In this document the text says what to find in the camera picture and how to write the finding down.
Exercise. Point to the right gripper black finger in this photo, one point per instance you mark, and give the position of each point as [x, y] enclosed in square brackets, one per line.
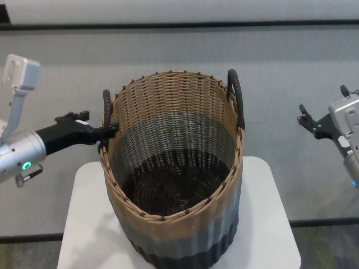
[306, 119]
[345, 91]

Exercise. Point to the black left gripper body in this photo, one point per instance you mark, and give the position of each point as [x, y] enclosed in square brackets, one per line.
[67, 134]

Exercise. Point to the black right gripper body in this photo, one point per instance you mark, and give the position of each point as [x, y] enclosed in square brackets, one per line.
[325, 129]

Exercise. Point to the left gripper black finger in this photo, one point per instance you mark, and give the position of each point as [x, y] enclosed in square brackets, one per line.
[80, 116]
[108, 131]

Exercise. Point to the tan grey black woven basket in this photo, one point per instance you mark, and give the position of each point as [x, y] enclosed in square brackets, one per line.
[174, 126]

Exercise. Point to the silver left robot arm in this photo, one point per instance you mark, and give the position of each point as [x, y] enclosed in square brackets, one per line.
[19, 151]

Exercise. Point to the white rounded table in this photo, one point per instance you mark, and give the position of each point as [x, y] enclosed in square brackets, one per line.
[266, 210]

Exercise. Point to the black wall rail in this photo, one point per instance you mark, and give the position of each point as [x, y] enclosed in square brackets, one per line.
[179, 25]

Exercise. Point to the dark vertical wall post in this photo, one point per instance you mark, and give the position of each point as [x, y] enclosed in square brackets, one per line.
[4, 11]

